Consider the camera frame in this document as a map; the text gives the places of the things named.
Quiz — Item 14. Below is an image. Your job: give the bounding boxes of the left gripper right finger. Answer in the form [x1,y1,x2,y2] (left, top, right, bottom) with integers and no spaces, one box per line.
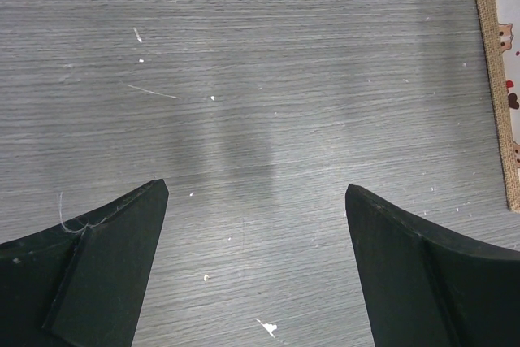
[345,184,519,346]

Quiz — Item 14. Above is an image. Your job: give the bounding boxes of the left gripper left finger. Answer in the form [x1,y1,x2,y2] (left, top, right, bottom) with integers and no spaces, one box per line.
[1,180,169,346]

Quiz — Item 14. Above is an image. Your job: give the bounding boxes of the brown burlap canvas bag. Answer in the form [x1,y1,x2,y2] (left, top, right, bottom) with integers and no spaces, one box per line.
[475,0,519,212]

